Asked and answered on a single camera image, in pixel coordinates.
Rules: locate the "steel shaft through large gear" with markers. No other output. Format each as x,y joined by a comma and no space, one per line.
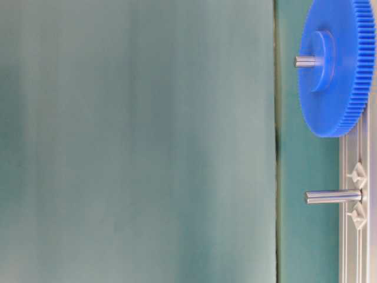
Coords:
308,61

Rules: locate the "large blue plastic gear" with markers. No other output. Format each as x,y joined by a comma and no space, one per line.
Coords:
341,36

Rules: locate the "bare steel shaft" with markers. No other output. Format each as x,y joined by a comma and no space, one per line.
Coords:
333,196

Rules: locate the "silver aluminium extrusion rail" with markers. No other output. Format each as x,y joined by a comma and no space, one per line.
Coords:
357,219

